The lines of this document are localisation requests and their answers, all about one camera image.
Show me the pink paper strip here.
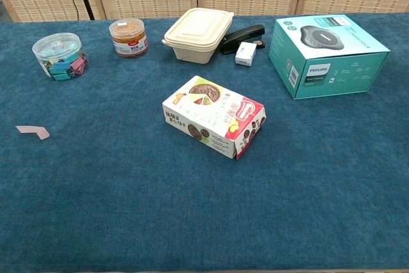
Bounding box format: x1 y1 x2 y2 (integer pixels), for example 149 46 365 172
15 125 51 141

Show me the colourful snack box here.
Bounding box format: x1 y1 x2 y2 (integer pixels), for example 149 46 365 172
162 75 267 160

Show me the jar with orange lid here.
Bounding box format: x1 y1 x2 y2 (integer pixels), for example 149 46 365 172
109 17 150 59

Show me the small white staples box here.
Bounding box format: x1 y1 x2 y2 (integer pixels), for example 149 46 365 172
235 42 258 66

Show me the beige lidded lunch container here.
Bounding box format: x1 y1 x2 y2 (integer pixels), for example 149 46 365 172
161 7 235 64

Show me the black stapler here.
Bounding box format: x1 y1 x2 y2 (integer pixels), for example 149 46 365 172
219 24 266 56

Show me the blue felt table cover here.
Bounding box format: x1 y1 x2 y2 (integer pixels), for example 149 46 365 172
0 13 409 272

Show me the teal Philips speaker box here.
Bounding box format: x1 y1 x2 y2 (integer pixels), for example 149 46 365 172
268 13 391 100

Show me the clear jar of binder clips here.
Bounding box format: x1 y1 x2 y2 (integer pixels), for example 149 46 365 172
31 32 89 82

